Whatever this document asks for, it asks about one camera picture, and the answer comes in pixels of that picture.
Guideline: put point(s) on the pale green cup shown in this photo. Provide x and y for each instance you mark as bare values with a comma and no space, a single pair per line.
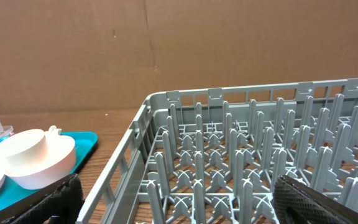
27,148

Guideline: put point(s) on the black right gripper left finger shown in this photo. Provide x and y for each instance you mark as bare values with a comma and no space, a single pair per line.
59,202

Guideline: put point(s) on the grey plastic dishwasher rack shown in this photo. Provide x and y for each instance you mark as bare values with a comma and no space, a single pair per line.
209,154

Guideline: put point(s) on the white napkin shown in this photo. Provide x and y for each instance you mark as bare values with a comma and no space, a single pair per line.
54,130

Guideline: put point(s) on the pink bowl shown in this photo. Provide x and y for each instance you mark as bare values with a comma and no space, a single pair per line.
57,162

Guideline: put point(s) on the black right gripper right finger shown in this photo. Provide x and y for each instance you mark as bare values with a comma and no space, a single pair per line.
294,202

